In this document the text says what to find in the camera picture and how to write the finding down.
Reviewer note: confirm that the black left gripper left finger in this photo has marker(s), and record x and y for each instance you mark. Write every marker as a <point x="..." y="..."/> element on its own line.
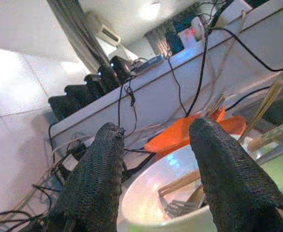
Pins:
<point x="95" y="174"/>

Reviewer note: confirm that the grey curtain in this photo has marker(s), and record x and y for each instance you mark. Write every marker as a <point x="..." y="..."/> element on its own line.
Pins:
<point x="76" y="29"/>

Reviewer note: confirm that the white ceramic bowl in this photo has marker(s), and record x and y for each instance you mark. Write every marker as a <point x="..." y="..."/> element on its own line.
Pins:
<point x="151" y="183"/>

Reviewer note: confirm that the black power strip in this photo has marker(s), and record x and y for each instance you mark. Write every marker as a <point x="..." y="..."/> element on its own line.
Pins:
<point x="71" y="152"/>

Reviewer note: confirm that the white device with red light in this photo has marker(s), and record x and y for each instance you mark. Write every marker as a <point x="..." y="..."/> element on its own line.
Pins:
<point x="197" y="26"/>

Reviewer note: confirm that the metal fork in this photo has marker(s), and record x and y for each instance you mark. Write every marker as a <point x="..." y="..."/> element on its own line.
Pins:
<point x="180" y="205"/>

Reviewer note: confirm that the black battery charger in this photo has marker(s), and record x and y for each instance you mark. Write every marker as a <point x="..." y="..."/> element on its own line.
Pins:
<point x="108" y="79"/>
<point x="95" y="87"/>
<point x="78" y="96"/>
<point x="119" y="70"/>
<point x="62" y="108"/>

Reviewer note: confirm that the green plate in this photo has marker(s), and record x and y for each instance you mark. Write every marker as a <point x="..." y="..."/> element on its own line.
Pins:
<point x="281" y="174"/>

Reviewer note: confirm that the stainless steel sink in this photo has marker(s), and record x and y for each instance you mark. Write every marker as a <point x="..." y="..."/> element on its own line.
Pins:
<point x="276" y="135"/>

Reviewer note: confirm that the orange bowl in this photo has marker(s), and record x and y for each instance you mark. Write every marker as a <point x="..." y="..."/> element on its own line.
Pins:
<point x="170" y="137"/>

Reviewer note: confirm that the flat grey electronics box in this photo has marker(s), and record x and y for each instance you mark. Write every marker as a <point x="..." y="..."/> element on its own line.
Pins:
<point x="151" y="62"/>

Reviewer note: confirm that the brown wooden chopstick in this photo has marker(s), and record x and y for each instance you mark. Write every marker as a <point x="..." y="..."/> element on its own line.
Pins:
<point x="180" y="181"/>

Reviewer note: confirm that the white wall air conditioner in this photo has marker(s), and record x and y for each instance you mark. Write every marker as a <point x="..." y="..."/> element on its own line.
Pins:
<point x="107" y="31"/>

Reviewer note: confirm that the orange plate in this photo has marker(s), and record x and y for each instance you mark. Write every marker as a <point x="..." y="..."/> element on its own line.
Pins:
<point x="235" y="123"/>

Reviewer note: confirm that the pale bamboo chopstick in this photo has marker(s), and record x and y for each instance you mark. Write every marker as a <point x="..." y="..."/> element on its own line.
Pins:
<point x="267" y="104"/>

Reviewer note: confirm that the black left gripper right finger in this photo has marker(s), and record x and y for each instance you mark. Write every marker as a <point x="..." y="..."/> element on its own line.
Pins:
<point x="228" y="174"/>

